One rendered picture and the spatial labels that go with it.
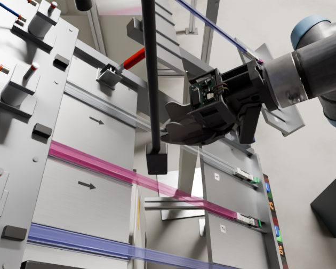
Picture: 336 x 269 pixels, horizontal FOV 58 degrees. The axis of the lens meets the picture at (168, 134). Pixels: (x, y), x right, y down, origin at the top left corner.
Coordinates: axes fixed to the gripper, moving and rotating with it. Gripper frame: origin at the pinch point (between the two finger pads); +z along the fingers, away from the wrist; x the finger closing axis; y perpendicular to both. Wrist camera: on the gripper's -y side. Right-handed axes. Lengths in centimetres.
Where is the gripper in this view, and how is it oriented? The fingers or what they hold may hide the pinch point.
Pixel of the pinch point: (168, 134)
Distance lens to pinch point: 56.8
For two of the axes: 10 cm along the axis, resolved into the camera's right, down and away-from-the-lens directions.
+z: -8.4, 3.1, 4.4
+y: -5.4, -4.7, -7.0
